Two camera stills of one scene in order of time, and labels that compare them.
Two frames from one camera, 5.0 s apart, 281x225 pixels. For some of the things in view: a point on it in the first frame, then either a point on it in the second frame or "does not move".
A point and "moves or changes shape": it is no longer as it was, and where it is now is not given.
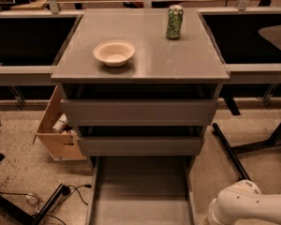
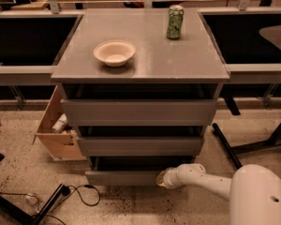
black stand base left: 21,216 does not move
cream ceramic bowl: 113,52 does not move
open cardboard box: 61,146 does not move
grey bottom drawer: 142,190 moves or changes shape
